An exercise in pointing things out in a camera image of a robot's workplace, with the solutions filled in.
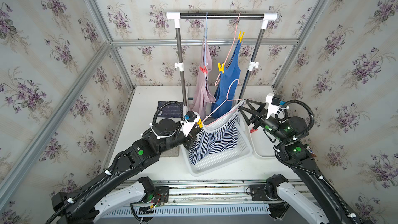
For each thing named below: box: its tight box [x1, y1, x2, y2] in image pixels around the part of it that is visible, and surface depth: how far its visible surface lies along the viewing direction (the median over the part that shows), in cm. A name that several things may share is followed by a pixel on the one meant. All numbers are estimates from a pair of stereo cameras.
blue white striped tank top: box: [189, 99, 247, 165], surface depth 76 cm
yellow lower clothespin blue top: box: [217, 62, 225, 75], surface depth 63 cm
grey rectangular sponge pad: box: [161, 145, 180, 158], surface depth 86 cm
